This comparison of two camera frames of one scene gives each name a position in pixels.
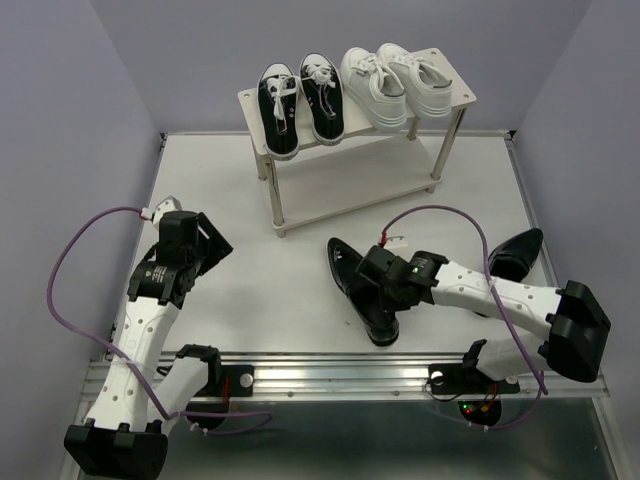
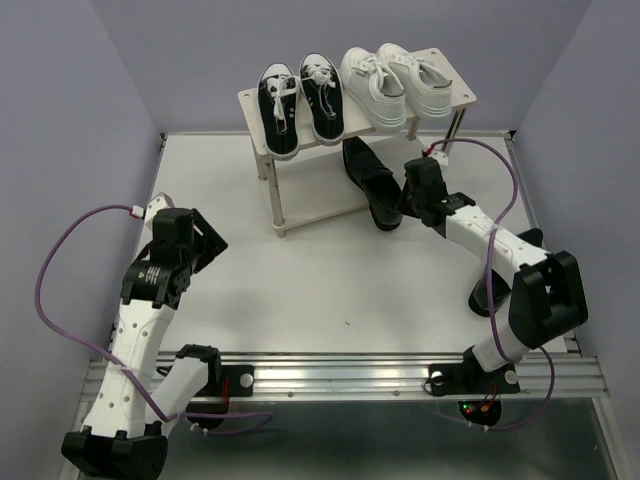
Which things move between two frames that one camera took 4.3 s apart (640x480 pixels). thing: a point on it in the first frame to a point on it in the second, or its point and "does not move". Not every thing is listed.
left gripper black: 217,246 does not move
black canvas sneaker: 278,97 does not move
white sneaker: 374,91 does not move
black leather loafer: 390,277 to 376,183
